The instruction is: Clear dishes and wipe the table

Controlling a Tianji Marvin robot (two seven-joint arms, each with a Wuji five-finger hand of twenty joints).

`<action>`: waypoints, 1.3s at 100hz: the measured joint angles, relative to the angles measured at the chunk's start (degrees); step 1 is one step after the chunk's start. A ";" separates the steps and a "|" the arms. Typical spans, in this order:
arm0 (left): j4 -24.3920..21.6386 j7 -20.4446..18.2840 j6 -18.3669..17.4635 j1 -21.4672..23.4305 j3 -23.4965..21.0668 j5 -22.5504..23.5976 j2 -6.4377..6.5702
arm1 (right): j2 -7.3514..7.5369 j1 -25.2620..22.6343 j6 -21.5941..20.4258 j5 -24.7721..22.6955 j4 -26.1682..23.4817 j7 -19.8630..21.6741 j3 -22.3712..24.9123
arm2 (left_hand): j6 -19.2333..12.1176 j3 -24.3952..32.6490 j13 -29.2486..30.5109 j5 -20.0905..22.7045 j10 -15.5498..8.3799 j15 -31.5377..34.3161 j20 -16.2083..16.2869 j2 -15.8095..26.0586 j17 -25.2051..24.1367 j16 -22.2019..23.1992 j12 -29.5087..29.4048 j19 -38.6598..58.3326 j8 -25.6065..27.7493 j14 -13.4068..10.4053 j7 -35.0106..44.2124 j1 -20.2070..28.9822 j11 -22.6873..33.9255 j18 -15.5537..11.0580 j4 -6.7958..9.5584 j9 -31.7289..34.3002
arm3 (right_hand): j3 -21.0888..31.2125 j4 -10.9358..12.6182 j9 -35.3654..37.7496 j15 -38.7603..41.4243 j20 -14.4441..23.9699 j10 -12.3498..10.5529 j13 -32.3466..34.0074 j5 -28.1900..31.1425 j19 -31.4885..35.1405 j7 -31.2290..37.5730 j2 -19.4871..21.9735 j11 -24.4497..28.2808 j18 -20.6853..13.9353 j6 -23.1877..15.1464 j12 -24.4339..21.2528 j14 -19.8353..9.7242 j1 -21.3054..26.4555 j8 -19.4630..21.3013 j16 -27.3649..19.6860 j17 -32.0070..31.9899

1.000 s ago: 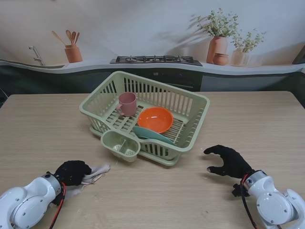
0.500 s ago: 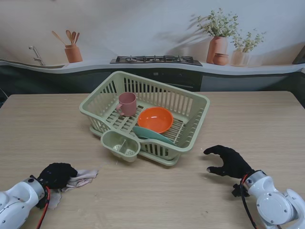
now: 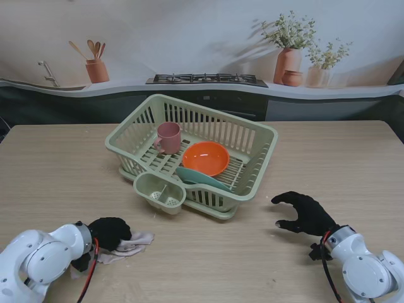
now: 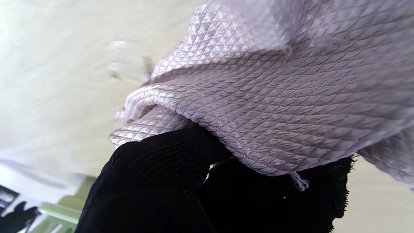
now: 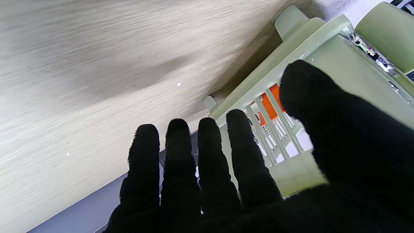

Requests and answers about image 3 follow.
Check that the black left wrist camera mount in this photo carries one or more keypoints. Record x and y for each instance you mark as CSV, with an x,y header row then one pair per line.
x,y
82,261

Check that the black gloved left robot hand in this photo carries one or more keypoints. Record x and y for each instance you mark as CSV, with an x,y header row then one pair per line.
x,y
110,233

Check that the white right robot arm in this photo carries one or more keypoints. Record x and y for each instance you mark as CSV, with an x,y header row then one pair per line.
x,y
366,271

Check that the pink plastic cup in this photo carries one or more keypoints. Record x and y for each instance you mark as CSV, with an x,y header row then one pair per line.
x,y
170,139

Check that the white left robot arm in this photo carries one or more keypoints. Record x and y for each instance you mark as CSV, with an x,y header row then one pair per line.
x,y
44,255

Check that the orange plastic bowl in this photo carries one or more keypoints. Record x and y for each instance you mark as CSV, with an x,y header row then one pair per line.
x,y
206,158

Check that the grey cleaning cloth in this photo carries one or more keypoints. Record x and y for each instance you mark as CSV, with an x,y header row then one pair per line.
x,y
139,240

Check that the teal plate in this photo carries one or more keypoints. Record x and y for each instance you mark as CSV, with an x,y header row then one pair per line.
x,y
195,178

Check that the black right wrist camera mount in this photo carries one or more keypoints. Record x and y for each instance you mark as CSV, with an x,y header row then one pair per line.
x,y
316,251

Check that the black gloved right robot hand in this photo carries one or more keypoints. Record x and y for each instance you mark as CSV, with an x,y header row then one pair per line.
x,y
307,216

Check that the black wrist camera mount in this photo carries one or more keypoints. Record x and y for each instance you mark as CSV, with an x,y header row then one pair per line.
x,y
82,261
316,251

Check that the pale green cutlery holder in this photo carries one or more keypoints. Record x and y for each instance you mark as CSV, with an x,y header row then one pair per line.
x,y
148,186

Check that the pale green plastic dish rack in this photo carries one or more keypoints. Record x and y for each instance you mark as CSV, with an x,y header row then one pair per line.
x,y
195,142

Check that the printed kitchen backdrop banner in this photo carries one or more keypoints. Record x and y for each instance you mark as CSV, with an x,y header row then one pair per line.
x,y
189,31

